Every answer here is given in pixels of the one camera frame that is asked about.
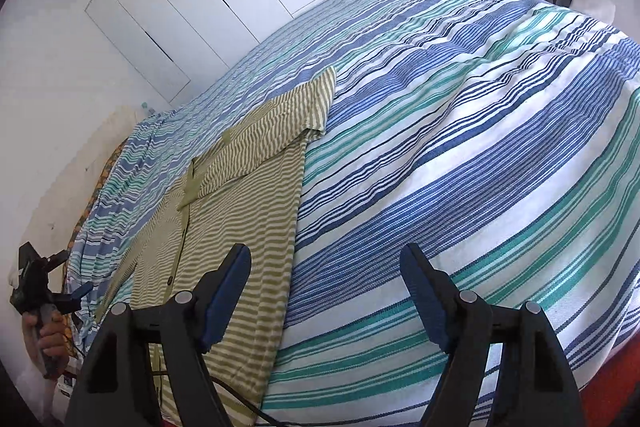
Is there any green striped cardigan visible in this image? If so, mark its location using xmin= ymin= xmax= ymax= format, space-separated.
xmin=95 ymin=67 xmax=337 ymax=427

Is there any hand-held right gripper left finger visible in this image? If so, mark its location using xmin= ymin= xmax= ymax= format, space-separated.
xmin=65 ymin=243 xmax=252 ymax=427

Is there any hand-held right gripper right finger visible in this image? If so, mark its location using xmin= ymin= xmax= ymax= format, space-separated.
xmin=399 ymin=243 xmax=586 ymax=427

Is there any orange patterned cloth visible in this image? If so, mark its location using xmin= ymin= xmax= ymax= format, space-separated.
xmin=65 ymin=142 xmax=126 ymax=258

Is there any beige headboard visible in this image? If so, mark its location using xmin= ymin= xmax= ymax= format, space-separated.
xmin=20 ymin=104 xmax=146 ymax=288

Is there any person's left hand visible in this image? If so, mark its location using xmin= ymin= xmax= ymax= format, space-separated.
xmin=22 ymin=309 xmax=69 ymax=375

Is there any bed with striped sheet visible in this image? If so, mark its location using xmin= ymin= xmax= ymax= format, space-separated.
xmin=65 ymin=0 xmax=640 ymax=427

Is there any red fuzzy mat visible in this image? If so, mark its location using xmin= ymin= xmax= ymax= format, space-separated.
xmin=570 ymin=332 xmax=640 ymax=427

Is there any white bag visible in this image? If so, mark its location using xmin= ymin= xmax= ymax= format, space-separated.
xmin=570 ymin=0 xmax=619 ymax=28

